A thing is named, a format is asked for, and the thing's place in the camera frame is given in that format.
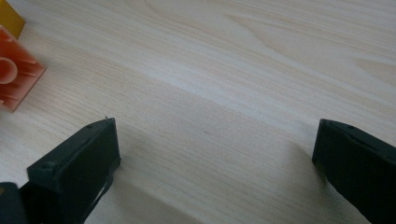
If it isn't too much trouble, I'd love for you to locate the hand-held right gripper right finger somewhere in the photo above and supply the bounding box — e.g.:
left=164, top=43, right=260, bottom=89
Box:
left=312, top=119, right=396, bottom=224

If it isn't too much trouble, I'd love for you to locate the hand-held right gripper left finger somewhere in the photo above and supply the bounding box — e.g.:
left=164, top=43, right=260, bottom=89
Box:
left=18, top=117, right=121, bottom=224

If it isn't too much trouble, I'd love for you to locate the salmon pink toy brick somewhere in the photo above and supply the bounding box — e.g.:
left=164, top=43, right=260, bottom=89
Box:
left=0, top=24, right=47, bottom=113

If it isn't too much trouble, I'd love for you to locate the yellow-orange toy brick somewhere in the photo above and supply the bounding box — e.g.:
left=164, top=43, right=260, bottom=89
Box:
left=0, top=0, right=26, bottom=40

